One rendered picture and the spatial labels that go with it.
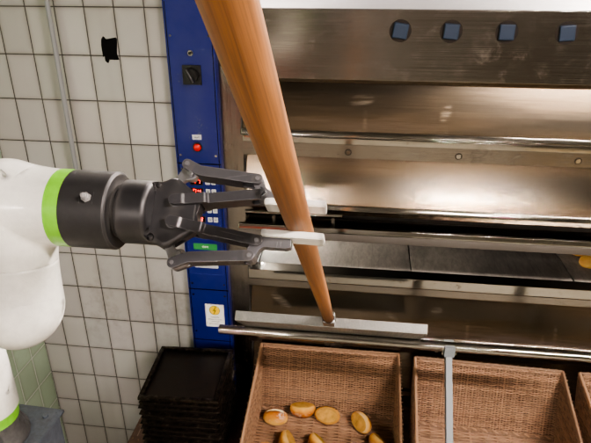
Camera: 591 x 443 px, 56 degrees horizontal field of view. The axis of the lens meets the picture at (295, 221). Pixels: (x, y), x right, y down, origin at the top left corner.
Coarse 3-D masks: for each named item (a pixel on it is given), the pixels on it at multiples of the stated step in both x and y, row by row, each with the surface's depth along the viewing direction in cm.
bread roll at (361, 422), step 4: (356, 412) 215; (360, 412) 215; (352, 416) 216; (356, 416) 214; (360, 416) 213; (364, 416) 213; (352, 420) 215; (356, 420) 214; (360, 420) 213; (364, 420) 211; (368, 420) 212; (356, 424) 213; (360, 424) 212; (364, 424) 211; (368, 424) 211; (356, 428) 213; (360, 428) 211; (364, 428) 210; (368, 428) 210; (364, 432) 211
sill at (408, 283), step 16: (256, 272) 210; (272, 272) 209; (288, 272) 208; (336, 272) 207; (352, 272) 207; (368, 272) 207; (384, 272) 207; (400, 272) 207; (416, 272) 207; (432, 272) 207; (432, 288) 204; (448, 288) 203; (464, 288) 202; (480, 288) 201; (496, 288) 200; (512, 288) 199; (528, 288) 199; (544, 288) 198; (560, 288) 197; (576, 288) 197
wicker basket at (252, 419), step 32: (288, 352) 221; (320, 352) 220; (352, 352) 218; (384, 352) 216; (256, 384) 212; (288, 384) 223; (320, 384) 222; (352, 384) 220; (384, 384) 218; (256, 416) 215; (288, 416) 221; (384, 416) 221
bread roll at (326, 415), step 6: (318, 408) 218; (324, 408) 217; (330, 408) 217; (318, 414) 216; (324, 414) 216; (330, 414) 216; (336, 414) 215; (318, 420) 217; (324, 420) 215; (330, 420) 215; (336, 420) 215
